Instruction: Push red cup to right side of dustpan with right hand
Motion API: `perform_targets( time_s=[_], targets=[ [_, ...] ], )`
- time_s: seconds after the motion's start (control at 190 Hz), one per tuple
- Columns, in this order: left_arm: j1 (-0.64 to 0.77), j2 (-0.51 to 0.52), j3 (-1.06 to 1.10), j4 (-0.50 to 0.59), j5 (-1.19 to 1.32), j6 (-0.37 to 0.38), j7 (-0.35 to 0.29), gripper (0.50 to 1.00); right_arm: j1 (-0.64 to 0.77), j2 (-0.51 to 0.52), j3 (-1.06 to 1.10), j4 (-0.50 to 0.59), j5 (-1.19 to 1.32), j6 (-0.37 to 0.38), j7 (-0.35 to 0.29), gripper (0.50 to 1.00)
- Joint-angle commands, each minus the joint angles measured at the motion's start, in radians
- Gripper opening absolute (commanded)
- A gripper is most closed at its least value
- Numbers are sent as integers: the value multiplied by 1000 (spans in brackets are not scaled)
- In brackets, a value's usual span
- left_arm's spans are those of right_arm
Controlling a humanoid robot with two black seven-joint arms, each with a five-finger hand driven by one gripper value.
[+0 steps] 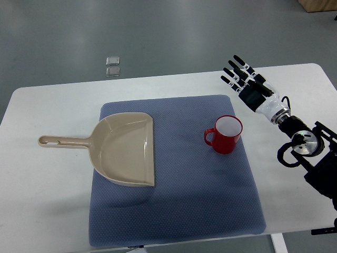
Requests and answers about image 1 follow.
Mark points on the white table leg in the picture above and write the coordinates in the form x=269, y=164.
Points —
x=279, y=243

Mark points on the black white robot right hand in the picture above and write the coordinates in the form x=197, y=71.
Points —
x=255, y=91

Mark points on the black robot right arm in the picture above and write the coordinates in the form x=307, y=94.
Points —
x=313, y=149

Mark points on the wooden box corner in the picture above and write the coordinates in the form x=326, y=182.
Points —
x=312, y=6

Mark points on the red cup with handle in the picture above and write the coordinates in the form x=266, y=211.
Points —
x=225, y=134

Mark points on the beige plastic dustpan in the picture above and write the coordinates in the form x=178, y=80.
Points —
x=121, y=148

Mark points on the lower metal floor plate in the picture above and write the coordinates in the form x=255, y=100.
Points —
x=112, y=71

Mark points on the upper metal floor plate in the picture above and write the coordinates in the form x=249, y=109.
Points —
x=112, y=60

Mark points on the metal floor plate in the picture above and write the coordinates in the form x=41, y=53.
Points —
x=112, y=71
x=112, y=60

